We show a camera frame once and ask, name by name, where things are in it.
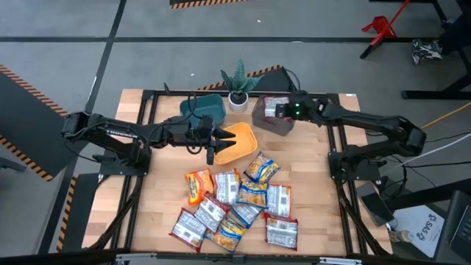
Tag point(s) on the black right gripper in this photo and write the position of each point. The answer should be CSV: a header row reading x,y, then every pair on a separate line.
x,y
300,108

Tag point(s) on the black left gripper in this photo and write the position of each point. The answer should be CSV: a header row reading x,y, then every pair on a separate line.
x,y
202,134

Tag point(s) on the red Maruchan noodle pack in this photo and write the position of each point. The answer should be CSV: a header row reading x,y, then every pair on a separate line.
x,y
270,105
188,230
209,213
281,232

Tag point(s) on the orange Maruchan noodle pack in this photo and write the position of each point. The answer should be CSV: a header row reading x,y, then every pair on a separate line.
x,y
279,200
197,187
226,187

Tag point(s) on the blue Maruchan noodle pack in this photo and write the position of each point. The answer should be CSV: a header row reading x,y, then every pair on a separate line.
x,y
262,167
228,235
246,214
253,195

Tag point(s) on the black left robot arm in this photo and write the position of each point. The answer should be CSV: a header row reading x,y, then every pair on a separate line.
x,y
117,134

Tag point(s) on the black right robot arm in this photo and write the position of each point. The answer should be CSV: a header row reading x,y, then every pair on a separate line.
x,y
368,123

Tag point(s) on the brown plastic bin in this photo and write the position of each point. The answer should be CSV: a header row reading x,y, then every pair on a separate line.
x,y
268,125

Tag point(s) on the orange plastic bin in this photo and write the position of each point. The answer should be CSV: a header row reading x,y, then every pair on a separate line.
x,y
243,143

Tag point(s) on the black hazard-striped floor mat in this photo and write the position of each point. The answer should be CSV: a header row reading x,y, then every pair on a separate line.
x,y
191,1
29,117
276,81
82,206

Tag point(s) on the teal plastic bin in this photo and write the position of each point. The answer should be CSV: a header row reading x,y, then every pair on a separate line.
x,y
213,106

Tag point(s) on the snake plant in white pot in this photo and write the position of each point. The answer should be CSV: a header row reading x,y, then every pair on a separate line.
x,y
238,86

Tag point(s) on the black smartphone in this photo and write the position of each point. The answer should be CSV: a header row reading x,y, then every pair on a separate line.
x,y
377,208

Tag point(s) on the person's patterned shoe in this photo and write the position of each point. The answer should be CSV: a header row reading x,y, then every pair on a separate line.
x,y
427,51

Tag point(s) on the black desk beam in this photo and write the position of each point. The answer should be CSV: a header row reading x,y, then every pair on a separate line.
x,y
423,195

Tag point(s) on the small beige bottle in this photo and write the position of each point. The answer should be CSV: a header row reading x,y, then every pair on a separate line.
x,y
403,235

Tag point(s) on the black crossbar with silver brackets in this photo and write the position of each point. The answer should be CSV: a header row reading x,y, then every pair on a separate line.
x,y
92,257

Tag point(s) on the white printed paper sheet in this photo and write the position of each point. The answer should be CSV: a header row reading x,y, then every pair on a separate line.
x,y
419,224

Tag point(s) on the person's leg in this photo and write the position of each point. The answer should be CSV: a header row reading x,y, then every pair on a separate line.
x,y
456,35

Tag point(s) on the black laptop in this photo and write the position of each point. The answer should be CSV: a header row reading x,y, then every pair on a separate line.
x,y
456,228

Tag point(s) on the black desk leg frame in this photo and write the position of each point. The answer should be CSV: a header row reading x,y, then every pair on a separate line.
x,y
423,94

